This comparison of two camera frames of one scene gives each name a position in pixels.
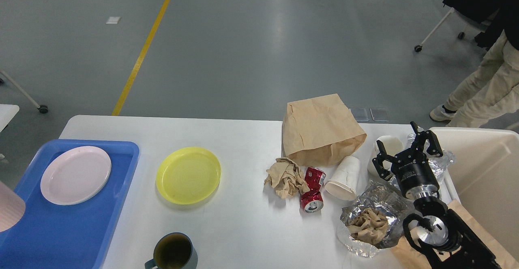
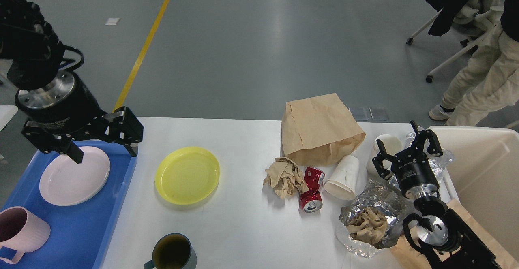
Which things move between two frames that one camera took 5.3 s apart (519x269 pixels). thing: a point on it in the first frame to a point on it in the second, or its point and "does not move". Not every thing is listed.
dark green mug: (174, 250) does not move
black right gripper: (412, 168) does not move
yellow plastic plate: (188, 175) does not move
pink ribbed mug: (12, 208) to (22, 231)
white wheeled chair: (461, 35) to (467, 24)
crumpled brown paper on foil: (370, 225) does not move
